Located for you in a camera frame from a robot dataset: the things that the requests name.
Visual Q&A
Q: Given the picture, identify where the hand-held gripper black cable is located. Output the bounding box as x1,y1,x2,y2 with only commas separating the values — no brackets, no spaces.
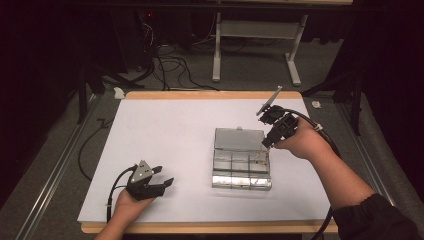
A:
105,164,138,224
281,107,342,240

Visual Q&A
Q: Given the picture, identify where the black metal stand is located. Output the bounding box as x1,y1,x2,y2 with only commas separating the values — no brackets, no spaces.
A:
301,71,363,136
77,63,146,125

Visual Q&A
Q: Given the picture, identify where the right hand-held gripper black cable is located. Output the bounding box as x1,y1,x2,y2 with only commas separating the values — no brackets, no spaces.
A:
281,107,342,240

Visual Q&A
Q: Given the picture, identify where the thin black floor cable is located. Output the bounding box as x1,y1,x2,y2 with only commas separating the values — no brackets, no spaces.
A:
77,118,114,181

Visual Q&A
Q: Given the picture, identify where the person's left hand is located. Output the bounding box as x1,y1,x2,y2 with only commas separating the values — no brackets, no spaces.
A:
114,189,156,221

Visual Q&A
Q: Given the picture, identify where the clear plastic compartment box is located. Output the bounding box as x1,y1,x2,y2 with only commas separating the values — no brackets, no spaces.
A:
212,126,273,191

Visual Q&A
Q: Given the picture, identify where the person's black sleeve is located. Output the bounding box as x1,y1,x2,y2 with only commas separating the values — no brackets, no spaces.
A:
332,192,424,240

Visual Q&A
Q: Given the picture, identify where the dark computer tower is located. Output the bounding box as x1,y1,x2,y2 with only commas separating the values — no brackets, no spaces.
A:
109,9,155,73

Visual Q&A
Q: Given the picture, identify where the metal floor rail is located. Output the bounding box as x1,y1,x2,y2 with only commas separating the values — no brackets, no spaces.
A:
14,96,101,240
336,103,396,206

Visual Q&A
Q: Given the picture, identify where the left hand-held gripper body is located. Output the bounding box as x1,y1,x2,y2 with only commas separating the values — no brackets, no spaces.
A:
125,159,166,202

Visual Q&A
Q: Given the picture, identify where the person's right hand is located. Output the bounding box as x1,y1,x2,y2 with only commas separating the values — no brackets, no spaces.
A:
273,118,334,161

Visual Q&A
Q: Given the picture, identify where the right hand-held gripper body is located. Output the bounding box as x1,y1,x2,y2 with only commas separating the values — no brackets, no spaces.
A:
256,85,299,143

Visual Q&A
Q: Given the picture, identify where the tangle of black floor cables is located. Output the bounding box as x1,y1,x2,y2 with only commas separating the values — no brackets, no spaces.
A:
143,43,221,92

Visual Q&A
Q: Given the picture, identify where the white metal desk frame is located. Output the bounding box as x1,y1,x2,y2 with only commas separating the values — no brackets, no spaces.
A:
212,12,309,87

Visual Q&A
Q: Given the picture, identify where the left hand-held gripper black cable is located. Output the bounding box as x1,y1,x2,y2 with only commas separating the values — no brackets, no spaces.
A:
105,164,138,224

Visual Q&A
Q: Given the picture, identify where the wooden table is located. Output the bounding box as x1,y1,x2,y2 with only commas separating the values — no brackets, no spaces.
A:
80,90,338,234

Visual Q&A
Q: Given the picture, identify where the white table mat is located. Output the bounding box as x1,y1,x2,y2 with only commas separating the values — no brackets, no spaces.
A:
77,98,334,224

